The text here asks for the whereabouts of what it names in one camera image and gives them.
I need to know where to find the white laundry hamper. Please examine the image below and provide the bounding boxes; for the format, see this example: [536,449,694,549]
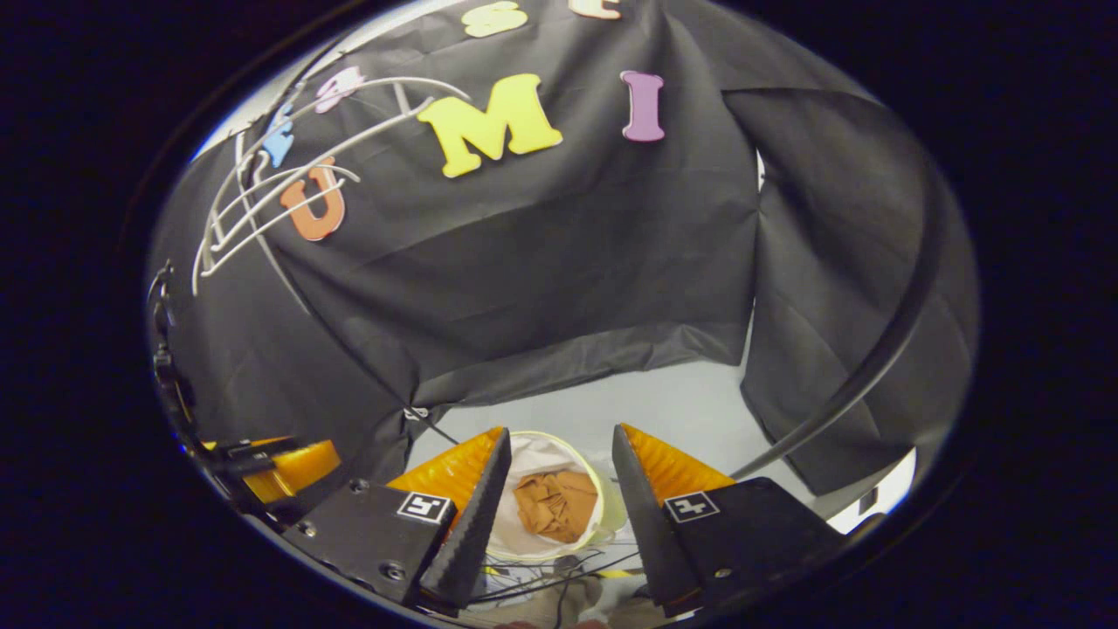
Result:
[476,430,630,562]

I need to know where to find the black cable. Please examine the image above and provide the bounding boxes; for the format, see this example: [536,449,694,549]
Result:
[472,546,643,605]

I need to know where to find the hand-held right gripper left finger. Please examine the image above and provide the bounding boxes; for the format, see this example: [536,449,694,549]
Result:
[279,426,514,612]

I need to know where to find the brown shirt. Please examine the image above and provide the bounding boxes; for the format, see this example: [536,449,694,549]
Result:
[513,470,600,544]

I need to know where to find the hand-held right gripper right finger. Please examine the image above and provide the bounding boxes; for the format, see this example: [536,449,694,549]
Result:
[611,424,848,617]

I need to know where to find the white clothes hanger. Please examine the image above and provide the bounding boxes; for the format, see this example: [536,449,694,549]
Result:
[231,76,473,289]
[192,162,361,298]

